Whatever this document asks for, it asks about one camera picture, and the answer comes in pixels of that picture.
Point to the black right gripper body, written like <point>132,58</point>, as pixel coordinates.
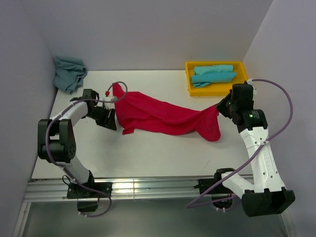
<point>226,106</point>

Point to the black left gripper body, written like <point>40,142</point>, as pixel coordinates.
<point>100,115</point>

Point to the red t-shirt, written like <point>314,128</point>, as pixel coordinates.
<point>136,110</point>

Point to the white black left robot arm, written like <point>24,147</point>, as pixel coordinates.
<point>56,138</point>

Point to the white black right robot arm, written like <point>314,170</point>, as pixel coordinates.
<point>268,194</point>

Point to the yellow plastic bin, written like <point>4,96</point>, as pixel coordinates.
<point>215,89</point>

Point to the rolled teal t-shirt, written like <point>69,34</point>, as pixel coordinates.
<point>201,70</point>
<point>200,81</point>

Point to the crumpled grey-blue t-shirt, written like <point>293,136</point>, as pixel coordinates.
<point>69,74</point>

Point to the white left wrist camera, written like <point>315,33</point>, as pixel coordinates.
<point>108,100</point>

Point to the aluminium mounting rail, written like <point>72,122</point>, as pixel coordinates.
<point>122,189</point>

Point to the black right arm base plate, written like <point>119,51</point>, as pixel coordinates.
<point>205,183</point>

